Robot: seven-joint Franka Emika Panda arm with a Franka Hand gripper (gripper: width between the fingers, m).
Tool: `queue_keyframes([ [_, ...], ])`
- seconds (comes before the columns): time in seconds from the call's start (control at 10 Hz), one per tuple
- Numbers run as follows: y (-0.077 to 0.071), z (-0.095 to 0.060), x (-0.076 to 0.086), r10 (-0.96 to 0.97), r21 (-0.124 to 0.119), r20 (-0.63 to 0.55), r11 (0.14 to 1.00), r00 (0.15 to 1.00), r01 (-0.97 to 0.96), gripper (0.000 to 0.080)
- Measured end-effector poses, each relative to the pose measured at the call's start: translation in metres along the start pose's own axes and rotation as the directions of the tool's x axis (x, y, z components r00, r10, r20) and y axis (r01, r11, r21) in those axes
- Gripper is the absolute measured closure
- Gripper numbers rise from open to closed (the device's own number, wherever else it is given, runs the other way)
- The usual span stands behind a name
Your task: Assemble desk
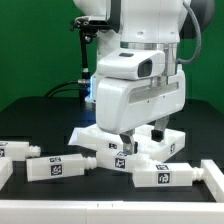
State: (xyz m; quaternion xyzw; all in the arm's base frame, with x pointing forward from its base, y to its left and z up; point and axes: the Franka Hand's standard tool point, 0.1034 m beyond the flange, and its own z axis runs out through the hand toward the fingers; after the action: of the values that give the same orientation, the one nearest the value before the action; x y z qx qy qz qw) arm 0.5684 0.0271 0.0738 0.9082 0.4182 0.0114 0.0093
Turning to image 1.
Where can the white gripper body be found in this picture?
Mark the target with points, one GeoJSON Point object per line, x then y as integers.
{"type": "Point", "coordinates": [123, 105]}

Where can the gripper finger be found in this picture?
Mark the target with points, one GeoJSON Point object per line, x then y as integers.
{"type": "Point", "coordinates": [129, 144]}
{"type": "Point", "coordinates": [157, 134]}

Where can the white desk tabletop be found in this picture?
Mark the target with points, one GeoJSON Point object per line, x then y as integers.
{"type": "Point", "coordinates": [93, 138]}

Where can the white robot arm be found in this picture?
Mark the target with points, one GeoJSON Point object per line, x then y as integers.
{"type": "Point", "coordinates": [143, 45]}

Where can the white right border block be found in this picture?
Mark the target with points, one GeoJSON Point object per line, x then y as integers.
{"type": "Point", "coordinates": [214, 179]}

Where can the white border block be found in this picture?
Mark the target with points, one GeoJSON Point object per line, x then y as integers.
{"type": "Point", "coordinates": [214, 179]}
{"type": "Point", "coordinates": [6, 170]}

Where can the white left border block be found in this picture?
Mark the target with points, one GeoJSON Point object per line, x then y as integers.
{"type": "Point", "coordinates": [6, 170]}

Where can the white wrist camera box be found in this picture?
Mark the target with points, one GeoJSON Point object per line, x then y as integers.
{"type": "Point", "coordinates": [132, 64]}

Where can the black camera on stand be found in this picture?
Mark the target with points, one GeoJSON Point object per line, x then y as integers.
{"type": "Point", "coordinates": [87, 32]}

